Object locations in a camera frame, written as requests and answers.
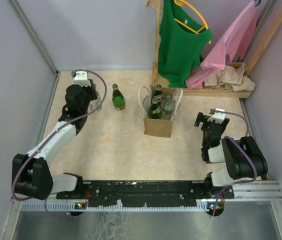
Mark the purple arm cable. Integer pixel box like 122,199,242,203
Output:
10,68,107,221
210,111,259,218

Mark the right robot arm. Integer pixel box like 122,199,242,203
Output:
96,103,268,204

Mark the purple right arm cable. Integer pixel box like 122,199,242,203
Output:
210,111,259,218

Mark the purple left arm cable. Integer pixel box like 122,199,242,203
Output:
10,68,107,221

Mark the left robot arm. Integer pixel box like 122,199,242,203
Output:
11,79,99,200

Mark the pink shirt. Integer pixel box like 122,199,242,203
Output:
185,0,258,89

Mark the beige crumpled cloth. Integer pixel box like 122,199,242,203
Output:
203,62,256,92

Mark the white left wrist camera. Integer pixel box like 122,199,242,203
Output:
71,70,91,87

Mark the brown canvas bag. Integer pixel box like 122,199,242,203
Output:
137,86,184,138

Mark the aluminium frame rail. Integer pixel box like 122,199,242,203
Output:
11,181,282,212

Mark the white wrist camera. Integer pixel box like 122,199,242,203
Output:
71,70,91,87
207,108,226,124

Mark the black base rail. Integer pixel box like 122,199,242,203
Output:
56,180,222,208

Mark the green tank top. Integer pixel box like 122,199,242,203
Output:
158,0,208,88

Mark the wooden clothes rack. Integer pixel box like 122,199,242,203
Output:
145,0,282,99

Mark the green Perrier bottle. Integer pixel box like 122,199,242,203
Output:
112,83,126,111
148,96,161,119
153,84,164,103

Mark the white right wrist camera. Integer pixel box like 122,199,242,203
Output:
207,108,226,124

